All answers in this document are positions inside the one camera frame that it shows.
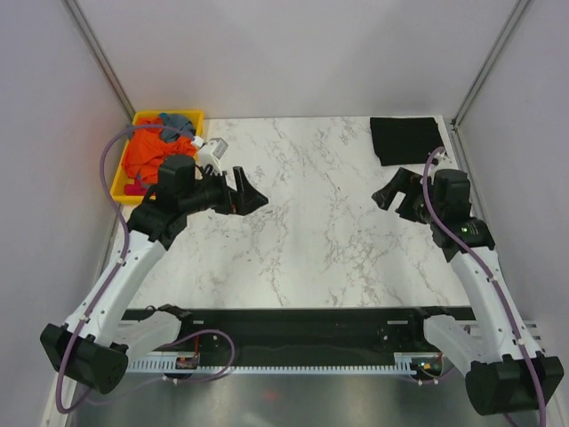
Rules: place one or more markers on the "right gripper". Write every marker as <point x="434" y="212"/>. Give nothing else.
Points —
<point x="406" y="181"/>

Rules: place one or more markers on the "pink t-shirt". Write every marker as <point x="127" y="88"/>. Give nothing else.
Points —
<point x="137" y="188"/>

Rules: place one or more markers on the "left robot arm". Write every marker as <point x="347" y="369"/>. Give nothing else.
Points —
<point x="90" y="347"/>

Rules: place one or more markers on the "yellow plastic bin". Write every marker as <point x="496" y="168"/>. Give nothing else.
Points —
<point x="120" y="179"/>

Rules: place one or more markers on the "left aluminium frame post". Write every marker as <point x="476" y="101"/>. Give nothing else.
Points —
<point x="91" y="41"/>

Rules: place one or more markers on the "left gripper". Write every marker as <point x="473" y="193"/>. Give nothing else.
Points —
<point x="242" y="201"/>

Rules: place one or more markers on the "black t-shirt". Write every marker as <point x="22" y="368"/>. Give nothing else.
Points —
<point x="404" y="141"/>

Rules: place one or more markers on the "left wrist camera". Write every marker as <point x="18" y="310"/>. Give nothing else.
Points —
<point x="209" y="154"/>

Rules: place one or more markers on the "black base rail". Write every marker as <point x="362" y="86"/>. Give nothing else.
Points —
<point x="311" y="336"/>

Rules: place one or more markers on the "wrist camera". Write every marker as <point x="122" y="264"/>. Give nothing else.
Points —
<point x="209" y="154"/>
<point x="439" y="159"/>

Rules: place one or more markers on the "white slotted cable duct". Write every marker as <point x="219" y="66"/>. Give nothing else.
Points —
<point x="174" y="363"/>

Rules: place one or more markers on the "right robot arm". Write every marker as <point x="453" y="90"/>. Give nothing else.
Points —
<point x="505" y="369"/>

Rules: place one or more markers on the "grey t-shirt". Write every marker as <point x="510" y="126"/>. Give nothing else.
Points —
<point x="175" y="126"/>

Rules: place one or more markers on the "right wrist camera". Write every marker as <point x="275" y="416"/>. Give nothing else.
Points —
<point x="439" y="159"/>

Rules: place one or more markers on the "orange t-shirt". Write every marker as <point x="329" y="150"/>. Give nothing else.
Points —
<point x="145" y="154"/>

